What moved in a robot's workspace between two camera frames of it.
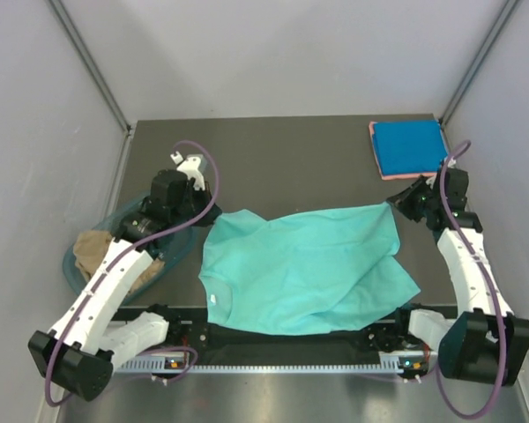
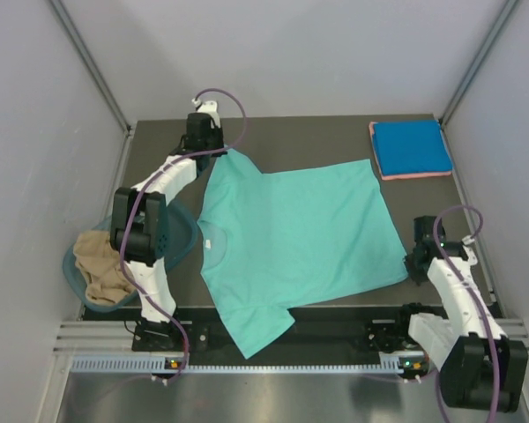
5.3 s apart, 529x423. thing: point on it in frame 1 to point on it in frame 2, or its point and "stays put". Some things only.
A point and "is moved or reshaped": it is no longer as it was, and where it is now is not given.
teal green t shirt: [311, 273] is moved or reshaped
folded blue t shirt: [410, 147] stays put
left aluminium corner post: [66, 19] stays put
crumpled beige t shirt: [90, 249] stays put
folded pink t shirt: [397, 176] stays put
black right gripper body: [418, 199] to [416, 270]
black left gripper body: [197, 200] to [215, 140]
